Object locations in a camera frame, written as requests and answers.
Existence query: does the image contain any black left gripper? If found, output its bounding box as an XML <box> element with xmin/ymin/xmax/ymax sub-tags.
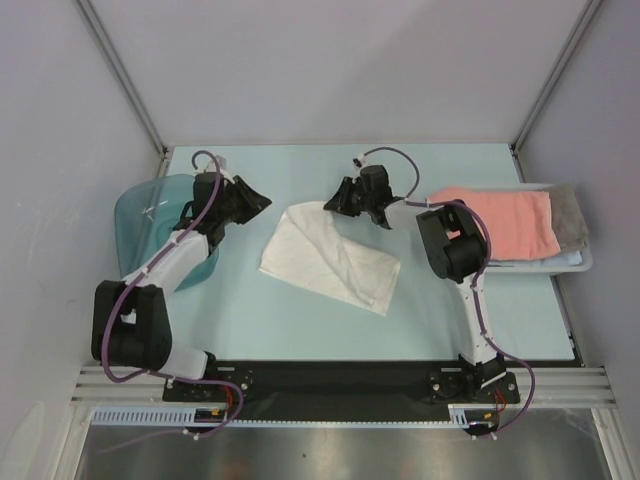
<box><xmin>216</xmin><ymin>176</ymin><xmax>270</xmax><ymax>225</ymax></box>

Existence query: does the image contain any white towel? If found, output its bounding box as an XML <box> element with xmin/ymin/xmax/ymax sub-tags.
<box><xmin>259</xmin><ymin>201</ymin><xmax>401</xmax><ymax>316</ymax></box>

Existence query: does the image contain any pink towel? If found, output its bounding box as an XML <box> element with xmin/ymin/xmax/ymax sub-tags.
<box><xmin>427</xmin><ymin>187</ymin><xmax>561</xmax><ymax>261</ymax></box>

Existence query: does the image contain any grey towel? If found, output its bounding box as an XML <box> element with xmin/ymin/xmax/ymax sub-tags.
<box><xmin>542</xmin><ymin>184</ymin><xmax>589</xmax><ymax>254</ymax></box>

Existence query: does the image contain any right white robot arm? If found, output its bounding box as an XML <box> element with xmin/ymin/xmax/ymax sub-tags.
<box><xmin>324</xmin><ymin>165</ymin><xmax>506</xmax><ymax>402</ymax></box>

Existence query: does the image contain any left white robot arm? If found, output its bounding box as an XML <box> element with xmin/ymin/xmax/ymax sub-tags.
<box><xmin>91</xmin><ymin>172</ymin><xmax>272</xmax><ymax>400</ymax></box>

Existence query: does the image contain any teal plastic basin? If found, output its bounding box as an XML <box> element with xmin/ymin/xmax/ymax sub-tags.
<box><xmin>114</xmin><ymin>173</ymin><xmax>225</xmax><ymax>297</ymax></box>

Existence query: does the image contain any white plastic basket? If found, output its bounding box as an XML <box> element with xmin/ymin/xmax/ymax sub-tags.
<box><xmin>487</xmin><ymin>183</ymin><xmax>593</xmax><ymax>276</ymax></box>

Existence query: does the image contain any light blue towel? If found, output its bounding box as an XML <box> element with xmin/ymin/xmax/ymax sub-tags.
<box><xmin>489</xmin><ymin>251</ymin><xmax>583</xmax><ymax>271</ymax></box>

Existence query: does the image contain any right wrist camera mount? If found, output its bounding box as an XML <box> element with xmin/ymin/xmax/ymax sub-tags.
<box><xmin>352</xmin><ymin>155</ymin><xmax>369</xmax><ymax>172</ymax></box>

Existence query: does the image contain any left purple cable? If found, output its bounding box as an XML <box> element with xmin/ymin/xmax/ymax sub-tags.
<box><xmin>99</xmin><ymin>149</ymin><xmax>245</xmax><ymax>444</ymax></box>

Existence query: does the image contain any purple cable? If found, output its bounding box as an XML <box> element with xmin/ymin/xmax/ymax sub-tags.
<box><xmin>359</xmin><ymin>145</ymin><xmax>539</xmax><ymax>439</ymax></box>
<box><xmin>99</xmin><ymin>149</ymin><xmax>245</xmax><ymax>444</ymax></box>

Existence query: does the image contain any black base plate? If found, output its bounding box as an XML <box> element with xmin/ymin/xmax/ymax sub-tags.
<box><xmin>162</xmin><ymin>357</ymin><xmax>521</xmax><ymax>424</ymax></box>

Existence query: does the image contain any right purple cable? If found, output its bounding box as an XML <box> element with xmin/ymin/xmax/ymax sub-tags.
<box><xmin>359</xmin><ymin>145</ymin><xmax>539</xmax><ymax>439</ymax></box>

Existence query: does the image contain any aluminium rail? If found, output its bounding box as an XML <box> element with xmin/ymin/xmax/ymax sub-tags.
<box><xmin>71</xmin><ymin>366</ymin><xmax>617</xmax><ymax>409</ymax></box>

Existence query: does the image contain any white slotted cable duct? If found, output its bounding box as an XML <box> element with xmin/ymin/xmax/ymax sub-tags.
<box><xmin>91</xmin><ymin>404</ymin><xmax>499</xmax><ymax>429</ymax></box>

